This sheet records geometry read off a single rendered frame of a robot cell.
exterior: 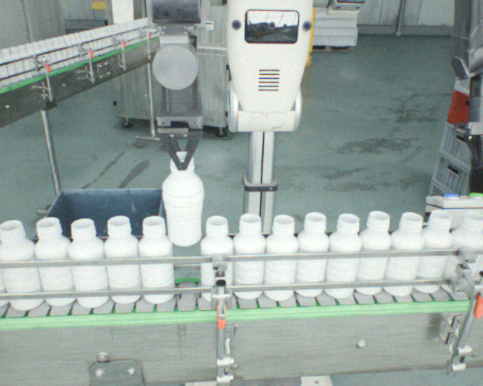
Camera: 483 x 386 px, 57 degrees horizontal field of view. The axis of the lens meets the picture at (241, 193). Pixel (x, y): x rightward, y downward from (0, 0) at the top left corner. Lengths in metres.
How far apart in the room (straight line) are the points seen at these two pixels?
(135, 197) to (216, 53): 3.05
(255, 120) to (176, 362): 0.72
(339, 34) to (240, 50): 9.08
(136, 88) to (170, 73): 4.16
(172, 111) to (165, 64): 0.11
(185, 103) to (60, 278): 0.39
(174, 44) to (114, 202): 0.91
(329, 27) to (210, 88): 6.05
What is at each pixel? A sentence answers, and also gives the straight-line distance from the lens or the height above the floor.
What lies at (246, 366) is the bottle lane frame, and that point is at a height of 0.86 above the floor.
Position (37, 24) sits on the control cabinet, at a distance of 7.38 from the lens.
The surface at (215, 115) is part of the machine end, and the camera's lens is 4.51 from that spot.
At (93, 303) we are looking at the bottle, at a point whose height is 1.01.
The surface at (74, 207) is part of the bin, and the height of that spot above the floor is 0.89.
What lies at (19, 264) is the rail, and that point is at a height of 1.11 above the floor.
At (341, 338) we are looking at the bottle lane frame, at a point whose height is 0.92.
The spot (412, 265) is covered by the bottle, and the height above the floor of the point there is 1.08.
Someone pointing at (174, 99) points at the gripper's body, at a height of 1.39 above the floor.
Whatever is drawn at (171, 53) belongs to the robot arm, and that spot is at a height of 1.47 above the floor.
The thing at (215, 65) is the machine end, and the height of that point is 0.73.
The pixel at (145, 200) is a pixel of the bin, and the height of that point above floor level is 0.91.
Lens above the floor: 1.56
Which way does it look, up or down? 27 degrees down
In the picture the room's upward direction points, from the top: 2 degrees clockwise
